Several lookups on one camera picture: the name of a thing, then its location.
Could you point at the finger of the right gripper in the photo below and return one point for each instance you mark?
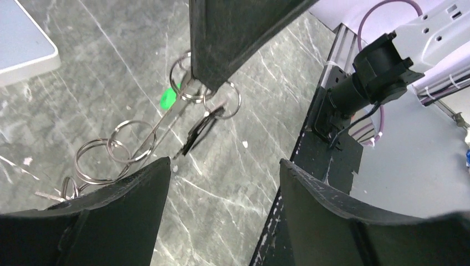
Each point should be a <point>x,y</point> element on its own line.
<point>226,33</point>

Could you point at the grey plastic box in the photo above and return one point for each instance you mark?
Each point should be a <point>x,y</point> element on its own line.
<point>26,50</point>

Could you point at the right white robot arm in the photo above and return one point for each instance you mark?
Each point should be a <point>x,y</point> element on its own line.
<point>384,67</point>

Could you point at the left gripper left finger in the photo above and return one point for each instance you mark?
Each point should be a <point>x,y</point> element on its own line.
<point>114,225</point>

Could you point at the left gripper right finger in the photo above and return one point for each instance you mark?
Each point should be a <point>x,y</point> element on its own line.
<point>328,227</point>

